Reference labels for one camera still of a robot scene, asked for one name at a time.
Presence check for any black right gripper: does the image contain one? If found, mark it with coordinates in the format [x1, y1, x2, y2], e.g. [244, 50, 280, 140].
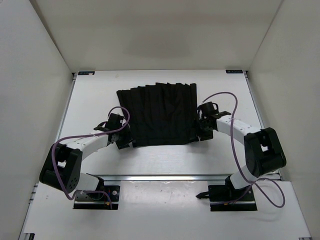
[189, 117, 213, 142]

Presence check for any black pleated skirt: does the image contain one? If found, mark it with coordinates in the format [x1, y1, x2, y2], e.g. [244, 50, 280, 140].
[116, 82, 198, 148]

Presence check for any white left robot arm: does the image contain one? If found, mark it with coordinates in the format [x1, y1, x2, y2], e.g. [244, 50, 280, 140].
[39, 114, 133, 202]

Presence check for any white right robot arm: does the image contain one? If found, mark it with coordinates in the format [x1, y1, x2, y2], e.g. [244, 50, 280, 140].
[196, 110, 287, 200]

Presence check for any right corner label sticker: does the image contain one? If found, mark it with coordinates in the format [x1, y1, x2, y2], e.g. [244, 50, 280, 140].
[225, 69, 244, 74]

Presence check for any corner label sticker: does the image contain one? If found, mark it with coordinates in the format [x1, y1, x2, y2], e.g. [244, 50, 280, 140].
[225, 69, 244, 74]
[77, 71, 95, 76]

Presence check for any left corner label sticker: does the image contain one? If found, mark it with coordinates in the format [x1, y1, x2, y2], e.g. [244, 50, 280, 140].
[77, 71, 95, 76]

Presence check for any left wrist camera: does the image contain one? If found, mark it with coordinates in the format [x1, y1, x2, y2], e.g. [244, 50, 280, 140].
[105, 113, 124, 131]

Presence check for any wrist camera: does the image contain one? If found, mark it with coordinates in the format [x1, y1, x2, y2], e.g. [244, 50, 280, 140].
[105, 113, 124, 131]
[199, 101, 219, 117]

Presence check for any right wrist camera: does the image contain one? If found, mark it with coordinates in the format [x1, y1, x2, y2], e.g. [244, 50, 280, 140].
[199, 101, 219, 117]

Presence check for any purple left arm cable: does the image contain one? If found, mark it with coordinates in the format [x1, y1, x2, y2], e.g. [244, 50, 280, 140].
[51, 106, 131, 210]

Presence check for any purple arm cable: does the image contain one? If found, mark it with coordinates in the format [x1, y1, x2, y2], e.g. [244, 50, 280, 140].
[51, 106, 131, 210]
[199, 91, 286, 208]

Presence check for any aluminium front table rail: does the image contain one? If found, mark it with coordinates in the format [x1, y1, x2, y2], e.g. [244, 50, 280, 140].
[97, 174, 228, 182]

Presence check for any aluminium table rail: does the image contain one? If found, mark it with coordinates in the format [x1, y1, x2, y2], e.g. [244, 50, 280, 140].
[97, 174, 228, 182]
[55, 72, 78, 141]

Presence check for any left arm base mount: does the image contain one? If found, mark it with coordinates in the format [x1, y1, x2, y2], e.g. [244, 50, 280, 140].
[73, 174, 121, 210]

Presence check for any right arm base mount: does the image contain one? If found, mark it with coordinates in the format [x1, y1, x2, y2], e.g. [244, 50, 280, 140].
[196, 178, 258, 212]

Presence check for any aluminium left table rail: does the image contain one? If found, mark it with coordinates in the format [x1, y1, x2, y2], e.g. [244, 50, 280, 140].
[55, 72, 78, 141]

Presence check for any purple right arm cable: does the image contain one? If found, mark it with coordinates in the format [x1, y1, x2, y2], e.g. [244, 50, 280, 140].
[199, 91, 286, 208]

